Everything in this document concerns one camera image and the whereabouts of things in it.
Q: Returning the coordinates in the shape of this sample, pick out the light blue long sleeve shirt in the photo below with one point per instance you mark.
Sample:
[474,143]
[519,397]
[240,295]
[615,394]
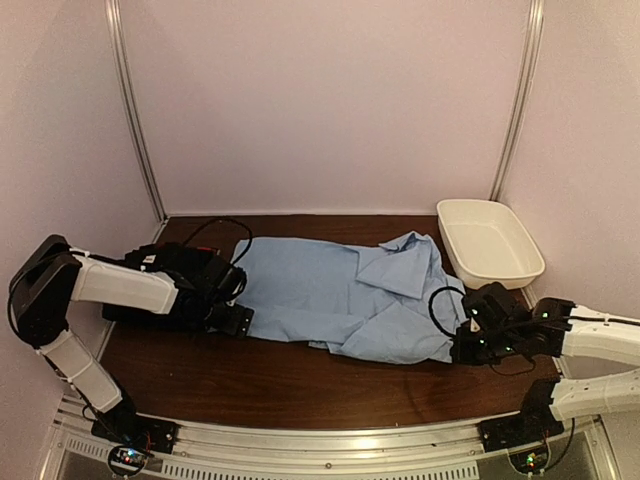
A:
[393,303]

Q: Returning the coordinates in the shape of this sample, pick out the circuit board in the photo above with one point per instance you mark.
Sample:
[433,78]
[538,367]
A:
[123,460]
[530,461]

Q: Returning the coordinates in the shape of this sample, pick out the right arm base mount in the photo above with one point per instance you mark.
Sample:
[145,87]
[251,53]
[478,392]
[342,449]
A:
[520,430]

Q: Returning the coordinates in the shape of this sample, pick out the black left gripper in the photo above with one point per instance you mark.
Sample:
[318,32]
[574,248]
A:
[238,324]

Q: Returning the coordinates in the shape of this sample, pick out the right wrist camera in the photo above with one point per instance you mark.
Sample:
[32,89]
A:
[475,313]

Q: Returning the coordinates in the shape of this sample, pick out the white plastic tub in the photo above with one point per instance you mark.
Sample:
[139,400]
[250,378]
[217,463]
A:
[486,242]

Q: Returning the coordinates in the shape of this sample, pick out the left circuit board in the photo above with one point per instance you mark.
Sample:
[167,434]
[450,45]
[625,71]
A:
[123,460]

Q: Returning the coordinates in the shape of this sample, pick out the front aluminium frame rail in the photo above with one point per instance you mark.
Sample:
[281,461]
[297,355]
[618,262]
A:
[450,450]

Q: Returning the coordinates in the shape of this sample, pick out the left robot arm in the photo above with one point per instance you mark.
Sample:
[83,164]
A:
[162,286]

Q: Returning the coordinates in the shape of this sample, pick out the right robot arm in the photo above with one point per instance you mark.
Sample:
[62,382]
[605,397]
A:
[599,353]

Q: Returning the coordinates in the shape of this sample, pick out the right circuit board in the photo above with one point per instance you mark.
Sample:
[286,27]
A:
[530,461]

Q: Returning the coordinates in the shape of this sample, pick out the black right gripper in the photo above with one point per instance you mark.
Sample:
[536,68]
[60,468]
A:
[461,351]

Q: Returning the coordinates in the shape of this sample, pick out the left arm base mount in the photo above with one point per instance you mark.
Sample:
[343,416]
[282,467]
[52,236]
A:
[123,425]

